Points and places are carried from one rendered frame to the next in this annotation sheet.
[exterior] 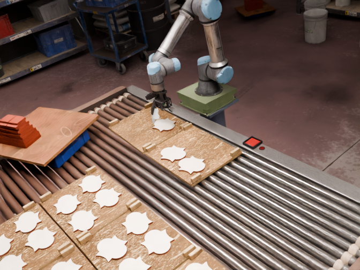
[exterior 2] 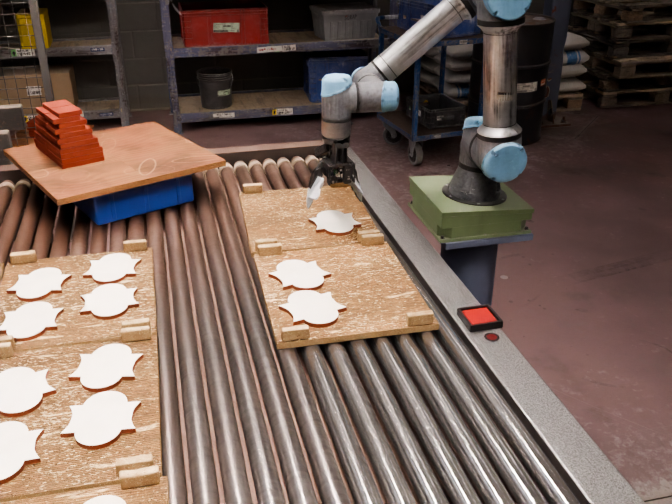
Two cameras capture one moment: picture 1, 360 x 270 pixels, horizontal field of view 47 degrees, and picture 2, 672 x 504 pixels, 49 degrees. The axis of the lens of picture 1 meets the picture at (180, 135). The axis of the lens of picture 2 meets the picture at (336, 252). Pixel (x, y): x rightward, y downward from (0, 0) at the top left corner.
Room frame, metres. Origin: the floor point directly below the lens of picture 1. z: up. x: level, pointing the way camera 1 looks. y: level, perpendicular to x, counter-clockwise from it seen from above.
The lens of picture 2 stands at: (0.42, -0.55, 1.78)
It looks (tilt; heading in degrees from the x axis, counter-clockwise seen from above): 27 degrees down; 20
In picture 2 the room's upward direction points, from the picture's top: straight up
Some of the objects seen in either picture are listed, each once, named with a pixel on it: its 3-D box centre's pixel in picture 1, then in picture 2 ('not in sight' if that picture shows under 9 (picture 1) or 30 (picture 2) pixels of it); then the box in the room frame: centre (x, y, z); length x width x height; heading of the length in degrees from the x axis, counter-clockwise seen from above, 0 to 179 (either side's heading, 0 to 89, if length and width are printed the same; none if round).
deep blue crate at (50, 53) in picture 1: (53, 37); (334, 74); (6.23, 1.59, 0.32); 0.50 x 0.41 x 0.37; 120
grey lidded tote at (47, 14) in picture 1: (50, 8); (344, 21); (6.23, 1.51, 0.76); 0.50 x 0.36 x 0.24; 130
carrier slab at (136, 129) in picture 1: (148, 127); (306, 217); (2.16, 0.18, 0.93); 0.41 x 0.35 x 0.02; 31
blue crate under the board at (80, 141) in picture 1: (53, 142); (125, 182); (2.13, 0.75, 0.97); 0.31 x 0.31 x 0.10; 57
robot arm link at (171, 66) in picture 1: (168, 66); (374, 95); (2.18, -0.01, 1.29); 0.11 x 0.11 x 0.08; 29
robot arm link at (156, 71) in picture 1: (155, 73); (337, 97); (2.11, 0.07, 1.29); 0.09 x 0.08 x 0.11; 119
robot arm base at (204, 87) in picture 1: (208, 83); (476, 177); (2.44, -0.25, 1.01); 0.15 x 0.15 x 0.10
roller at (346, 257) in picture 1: (186, 163); (315, 306); (1.77, -0.01, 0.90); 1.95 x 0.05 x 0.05; 34
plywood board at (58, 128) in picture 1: (41, 133); (112, 157); (2.16, 0.81, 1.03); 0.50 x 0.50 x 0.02; 57
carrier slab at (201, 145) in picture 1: (192, 152); (338, 288); (1.81, -0.05, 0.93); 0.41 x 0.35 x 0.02; 32
